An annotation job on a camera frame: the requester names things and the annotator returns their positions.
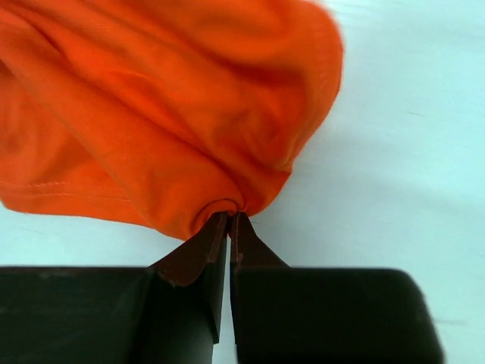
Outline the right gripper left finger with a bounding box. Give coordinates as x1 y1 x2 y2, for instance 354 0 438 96
1 213 229 363

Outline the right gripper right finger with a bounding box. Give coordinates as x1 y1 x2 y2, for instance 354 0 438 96
230 213 444 364

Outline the orange t shirt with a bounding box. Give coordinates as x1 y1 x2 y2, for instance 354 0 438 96
1 1 343 240

